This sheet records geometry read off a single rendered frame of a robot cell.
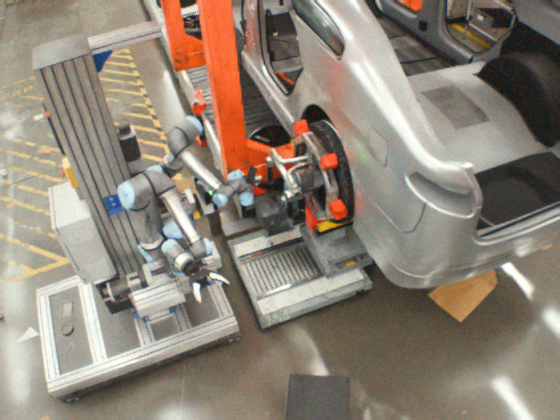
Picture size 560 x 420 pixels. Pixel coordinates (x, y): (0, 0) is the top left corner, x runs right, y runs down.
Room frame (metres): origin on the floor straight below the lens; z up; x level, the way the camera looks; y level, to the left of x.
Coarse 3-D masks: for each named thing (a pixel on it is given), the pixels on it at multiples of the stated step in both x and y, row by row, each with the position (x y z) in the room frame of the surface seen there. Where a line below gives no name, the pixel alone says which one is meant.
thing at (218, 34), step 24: (216, 0) 2.52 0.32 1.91; (216, 24) 2.52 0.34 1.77; (216, 48) 2.51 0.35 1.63; (216, 72) 2.50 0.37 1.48; (216, 96) 2.50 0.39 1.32; (240, 96) 2.55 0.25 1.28; (216, 120) 2.59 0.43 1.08; (240, 120) 2.54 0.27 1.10; (240, 144) 2.53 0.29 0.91; (240, 168) 2.52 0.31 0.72
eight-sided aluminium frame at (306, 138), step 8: (304, 136) 2.31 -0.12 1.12; (312, 136) 2.31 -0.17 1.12; (296, 144) 2.44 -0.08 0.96; (312, 144) 2.23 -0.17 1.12; (320, 144) 2.23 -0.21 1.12; (296, 152) 2.45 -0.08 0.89; (312, 152) 2.20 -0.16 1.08; (320, 152) 2.15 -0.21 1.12; (320, 168) 2.10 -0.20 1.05; (328, 184) 2.02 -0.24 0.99; (336, 184) 2.02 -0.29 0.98; (312, 192) 2.35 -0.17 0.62; (328, 192) 1.99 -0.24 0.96; (336, 192) 2.00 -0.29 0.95; (312, 200) 2.30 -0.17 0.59; (328, 200) 1.99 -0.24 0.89; (312, 208) 2.20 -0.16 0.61; (320, 208) 2.20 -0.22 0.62; (328, 208) 1.99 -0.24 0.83; (320, 216) 2.09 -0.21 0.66; (328, 216) 1.98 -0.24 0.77
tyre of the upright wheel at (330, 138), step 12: (324, 120) 2.44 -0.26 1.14; (312, 132) 2.40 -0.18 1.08; (324, 132) 2.27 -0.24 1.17; (336, 132) 2.26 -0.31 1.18; (324, 144) 2.24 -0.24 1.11; (336, 144) 2.17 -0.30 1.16; (336, 168) 2.09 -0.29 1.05; (348, 168) 2.06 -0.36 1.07; (348, 180) 2.01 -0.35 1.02; (348, 192) 1.98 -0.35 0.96; (348, 204) 1.96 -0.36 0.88; (348, 216) 1.97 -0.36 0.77
